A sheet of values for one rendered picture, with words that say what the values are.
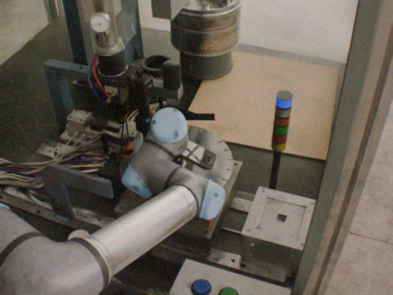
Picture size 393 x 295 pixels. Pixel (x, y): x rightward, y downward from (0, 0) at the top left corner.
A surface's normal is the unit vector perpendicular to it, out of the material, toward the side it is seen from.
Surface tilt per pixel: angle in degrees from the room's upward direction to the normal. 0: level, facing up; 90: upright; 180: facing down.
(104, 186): 90
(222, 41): 90
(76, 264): 34
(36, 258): 19
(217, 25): 90
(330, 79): 0
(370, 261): 0
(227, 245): 0
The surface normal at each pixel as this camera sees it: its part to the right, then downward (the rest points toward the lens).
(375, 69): -0.39, 0.62
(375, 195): -0.06, -0.75
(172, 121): -0.07, -0.29
